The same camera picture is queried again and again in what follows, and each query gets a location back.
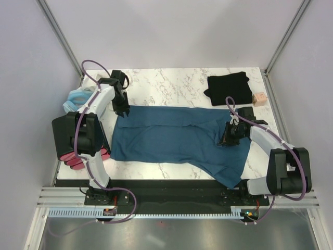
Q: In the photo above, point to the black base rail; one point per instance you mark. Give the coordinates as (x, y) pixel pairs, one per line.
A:
(167, 196)

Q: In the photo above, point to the black pink drawer organizer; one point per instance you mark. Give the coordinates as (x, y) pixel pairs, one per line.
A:
(91, 138)

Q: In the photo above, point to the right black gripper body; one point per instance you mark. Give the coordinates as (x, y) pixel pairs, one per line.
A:
(232, 132)

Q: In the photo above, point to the small pink cube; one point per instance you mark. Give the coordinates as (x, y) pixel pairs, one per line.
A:
(259, 99)

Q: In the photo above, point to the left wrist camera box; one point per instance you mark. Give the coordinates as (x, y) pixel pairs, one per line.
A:
(122, 77)

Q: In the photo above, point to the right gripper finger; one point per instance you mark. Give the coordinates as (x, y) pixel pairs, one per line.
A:
(230, 142)
(221, 141)

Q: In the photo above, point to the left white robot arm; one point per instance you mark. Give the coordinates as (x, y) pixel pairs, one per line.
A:
(97, 103)

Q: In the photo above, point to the folded black t shirt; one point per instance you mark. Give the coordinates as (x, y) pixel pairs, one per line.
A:
(234, 85)

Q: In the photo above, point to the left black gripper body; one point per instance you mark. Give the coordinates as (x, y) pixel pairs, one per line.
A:
(120, 102)

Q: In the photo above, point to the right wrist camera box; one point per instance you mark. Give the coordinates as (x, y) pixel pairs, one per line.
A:
(247, 113)

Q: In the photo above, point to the white t shirt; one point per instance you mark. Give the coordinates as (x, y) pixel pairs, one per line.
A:
(89, 84)

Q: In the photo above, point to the blue t shirt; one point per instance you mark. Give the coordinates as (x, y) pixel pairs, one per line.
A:
(180, 135)

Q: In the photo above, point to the white cable duct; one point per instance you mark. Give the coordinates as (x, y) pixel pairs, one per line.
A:
(107, 213)

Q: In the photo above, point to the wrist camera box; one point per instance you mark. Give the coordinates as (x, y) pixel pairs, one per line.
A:
(122, 77)
(247, 113)

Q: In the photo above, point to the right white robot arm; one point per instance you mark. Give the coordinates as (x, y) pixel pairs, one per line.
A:
(288, 170)

